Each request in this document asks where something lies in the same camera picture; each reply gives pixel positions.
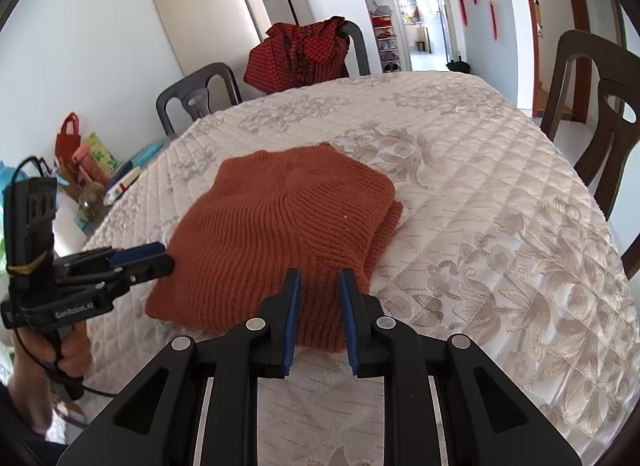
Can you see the grey plastic chair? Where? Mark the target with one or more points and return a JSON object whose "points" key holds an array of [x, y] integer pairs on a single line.
{"points": [[220, 80]]}

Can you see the red gift bag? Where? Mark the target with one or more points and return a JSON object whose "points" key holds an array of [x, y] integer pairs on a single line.
{"points": [[67, 143]]}

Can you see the person's left forearm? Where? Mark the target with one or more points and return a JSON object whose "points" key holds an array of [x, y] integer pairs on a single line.
{"points": [[30, 406]]}

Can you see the dark chair holding garment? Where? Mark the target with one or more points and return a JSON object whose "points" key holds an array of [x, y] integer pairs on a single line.
{"points": [[360, 50]]}

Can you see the red plaid garment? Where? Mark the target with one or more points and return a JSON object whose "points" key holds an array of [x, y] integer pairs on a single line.
{"points": [[290, 60]]}

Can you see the brown wooden door frame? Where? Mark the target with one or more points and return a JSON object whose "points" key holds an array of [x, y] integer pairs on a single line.
{"points": [[580, 5]]}

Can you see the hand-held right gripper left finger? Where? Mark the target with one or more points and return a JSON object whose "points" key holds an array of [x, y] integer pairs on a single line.
{"points": [[292, 326]]}

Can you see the clear glass bottle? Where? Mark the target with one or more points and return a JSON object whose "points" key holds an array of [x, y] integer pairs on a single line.
{"points": [[92, 203]]}

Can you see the tall white cabinet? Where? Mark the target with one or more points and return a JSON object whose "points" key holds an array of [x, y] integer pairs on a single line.
{"points": [[200, 10]]}

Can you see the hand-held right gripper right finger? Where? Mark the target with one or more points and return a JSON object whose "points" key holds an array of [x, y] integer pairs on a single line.
{"points": [[350, 326]]}

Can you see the white tube box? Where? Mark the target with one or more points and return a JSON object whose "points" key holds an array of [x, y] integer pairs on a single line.
{"points": [[122, 185]]}

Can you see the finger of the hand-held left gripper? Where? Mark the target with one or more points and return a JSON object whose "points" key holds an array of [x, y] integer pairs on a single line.
{"points": [[150, 271], [137, 252]]}

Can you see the cream quilted table cover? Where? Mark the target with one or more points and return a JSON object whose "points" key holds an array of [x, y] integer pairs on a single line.
{"points": [[475, 170]]}

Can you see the brown wooden chair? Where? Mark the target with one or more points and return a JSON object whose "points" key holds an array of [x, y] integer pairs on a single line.
{"points": [[575, 45]]}

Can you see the person's left hand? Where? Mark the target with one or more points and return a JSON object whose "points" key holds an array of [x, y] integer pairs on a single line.
{"points": [[70, 351]]}

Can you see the green printed packet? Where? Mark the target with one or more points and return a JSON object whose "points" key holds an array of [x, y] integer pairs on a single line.
{"points": [[105, 155]]}

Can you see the rust orange knit sweater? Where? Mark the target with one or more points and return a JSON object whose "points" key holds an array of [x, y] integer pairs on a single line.
{"points": [[280, 206]]}

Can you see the pink bottle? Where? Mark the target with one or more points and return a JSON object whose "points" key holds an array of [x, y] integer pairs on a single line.
{"points": [[87, 165]]}

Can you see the shoe rack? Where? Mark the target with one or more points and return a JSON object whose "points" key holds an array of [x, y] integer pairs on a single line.
{"points": [[385, 45]]}

